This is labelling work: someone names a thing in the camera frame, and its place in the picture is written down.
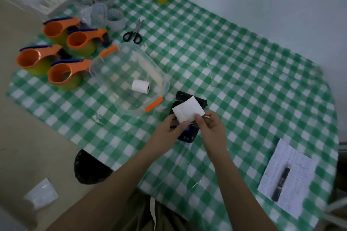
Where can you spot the person's left hand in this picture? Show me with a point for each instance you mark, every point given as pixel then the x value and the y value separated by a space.
pixel 165 137

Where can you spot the person's right hand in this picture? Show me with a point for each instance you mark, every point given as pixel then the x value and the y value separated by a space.
pixel 215 137

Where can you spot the person's right thumb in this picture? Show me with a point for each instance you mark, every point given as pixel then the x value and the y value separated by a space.
pixel 200 122

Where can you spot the person's left thumb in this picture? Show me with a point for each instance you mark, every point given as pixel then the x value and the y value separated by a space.
pixel 182 125

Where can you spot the white label paper strip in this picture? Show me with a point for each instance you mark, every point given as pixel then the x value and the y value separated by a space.
pixel 188 109

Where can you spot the person's left forearm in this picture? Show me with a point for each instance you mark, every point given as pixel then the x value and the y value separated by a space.
pixel 108 190

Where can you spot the person's right forearm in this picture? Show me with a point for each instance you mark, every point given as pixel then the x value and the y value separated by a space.
pixel 238 193

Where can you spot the black label printer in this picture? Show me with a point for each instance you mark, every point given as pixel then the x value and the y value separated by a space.
pixel 187 134

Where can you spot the green white checked tablecloth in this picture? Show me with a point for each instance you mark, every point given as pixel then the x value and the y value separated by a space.
pixel 230 76

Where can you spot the white paper roll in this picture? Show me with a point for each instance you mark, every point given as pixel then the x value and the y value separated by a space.
pixel 141 86

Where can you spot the clear container with orange clips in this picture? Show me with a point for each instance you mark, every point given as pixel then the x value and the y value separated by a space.
pixel 119 73

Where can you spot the person's olive trousers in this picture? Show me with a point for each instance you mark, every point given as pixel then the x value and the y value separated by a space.
pixel 141 214

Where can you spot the black trash bag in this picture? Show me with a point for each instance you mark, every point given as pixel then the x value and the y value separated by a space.
pixel 90 167

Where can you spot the black marker pen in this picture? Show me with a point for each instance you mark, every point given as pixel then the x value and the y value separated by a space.
pixel 281 184

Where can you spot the printed white paper sheet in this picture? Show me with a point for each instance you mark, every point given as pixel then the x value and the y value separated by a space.
pixel 287 179

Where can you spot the orange tape dispenser green tape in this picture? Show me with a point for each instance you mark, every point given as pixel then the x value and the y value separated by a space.
pixel 81 42
pixel 55 29
pixel 63 75
pixel 32 59

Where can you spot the clear plastic cup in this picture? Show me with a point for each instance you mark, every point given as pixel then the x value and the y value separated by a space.
pixel 98 14

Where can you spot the white plastic bag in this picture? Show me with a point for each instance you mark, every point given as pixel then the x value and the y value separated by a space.
pixel 40 194

